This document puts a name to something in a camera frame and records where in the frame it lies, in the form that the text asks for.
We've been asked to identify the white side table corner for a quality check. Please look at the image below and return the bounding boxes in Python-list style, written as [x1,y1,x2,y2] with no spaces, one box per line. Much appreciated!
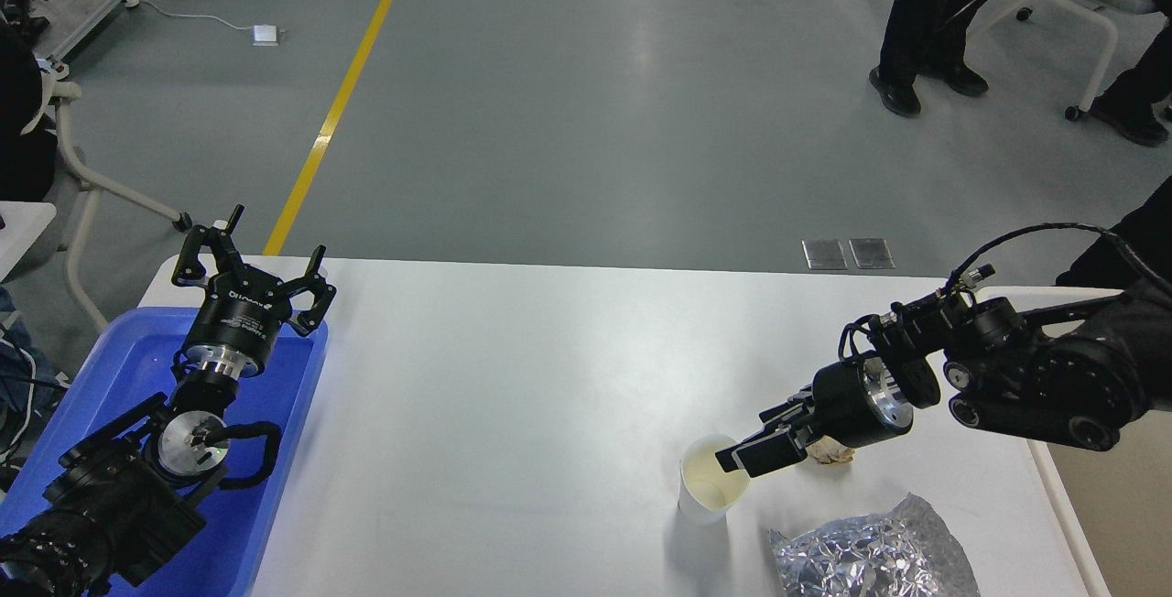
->
[1,201,56,279]

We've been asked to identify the white power adapter with cable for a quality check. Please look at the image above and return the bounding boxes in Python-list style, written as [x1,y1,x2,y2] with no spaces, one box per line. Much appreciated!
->
[123,0,281,47]

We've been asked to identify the white paper cup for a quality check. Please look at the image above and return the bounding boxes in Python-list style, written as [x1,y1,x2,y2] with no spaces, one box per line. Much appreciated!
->
[677,434,751,525]

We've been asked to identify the right metal floor plate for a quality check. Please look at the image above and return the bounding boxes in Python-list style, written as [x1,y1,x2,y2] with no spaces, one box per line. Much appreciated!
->
[847,237,895,270]

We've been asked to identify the white chair frame left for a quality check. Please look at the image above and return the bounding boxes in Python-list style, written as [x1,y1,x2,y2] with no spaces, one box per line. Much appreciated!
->
[48,81,193,334]

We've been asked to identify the person in black trousers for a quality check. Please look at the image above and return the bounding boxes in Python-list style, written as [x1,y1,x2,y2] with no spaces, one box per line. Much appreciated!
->
[868,0,989,118]

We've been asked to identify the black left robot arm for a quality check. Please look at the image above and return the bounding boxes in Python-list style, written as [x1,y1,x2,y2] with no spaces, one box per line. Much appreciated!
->
[4,205,336,596]

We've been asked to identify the person at left edge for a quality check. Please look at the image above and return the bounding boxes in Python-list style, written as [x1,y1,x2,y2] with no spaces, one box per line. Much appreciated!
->
[1,0,57,201]

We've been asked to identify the blue plastic bin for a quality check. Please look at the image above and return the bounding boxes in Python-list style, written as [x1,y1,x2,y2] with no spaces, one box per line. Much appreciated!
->
[4,308,328,596]

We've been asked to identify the metal platform cart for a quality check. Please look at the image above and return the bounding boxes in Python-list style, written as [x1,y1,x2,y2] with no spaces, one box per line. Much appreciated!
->
[32,0,124,62]

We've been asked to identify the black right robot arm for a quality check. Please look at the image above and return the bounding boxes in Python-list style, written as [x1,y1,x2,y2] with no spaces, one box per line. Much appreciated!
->
[714,226,1168,477]

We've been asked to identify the crumpled brown paper ball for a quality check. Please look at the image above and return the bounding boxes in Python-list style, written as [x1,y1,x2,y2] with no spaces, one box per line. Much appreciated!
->
[805,436,856,466]

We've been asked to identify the beige plastic bin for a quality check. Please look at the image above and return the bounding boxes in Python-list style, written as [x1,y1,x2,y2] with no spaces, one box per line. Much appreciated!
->
[1049,411,1171,596]

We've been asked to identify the crumpled silver foil bag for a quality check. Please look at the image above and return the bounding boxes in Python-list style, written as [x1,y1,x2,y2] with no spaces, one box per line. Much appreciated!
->
[766,494,981,596]

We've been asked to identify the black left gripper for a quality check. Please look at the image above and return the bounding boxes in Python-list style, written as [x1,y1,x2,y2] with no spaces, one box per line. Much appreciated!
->
[171,205,338,378]

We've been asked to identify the metal floor plate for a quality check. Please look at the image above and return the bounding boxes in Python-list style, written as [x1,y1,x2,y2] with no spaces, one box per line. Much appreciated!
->
[802,239,847,271]
[847,237,895,270]

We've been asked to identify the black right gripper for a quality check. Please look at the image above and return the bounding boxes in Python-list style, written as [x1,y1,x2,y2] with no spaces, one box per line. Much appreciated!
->
[714,354,914,479]

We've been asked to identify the left metal floor plate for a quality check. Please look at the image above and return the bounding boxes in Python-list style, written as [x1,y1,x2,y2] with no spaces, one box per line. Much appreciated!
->
[802,239,847,271]

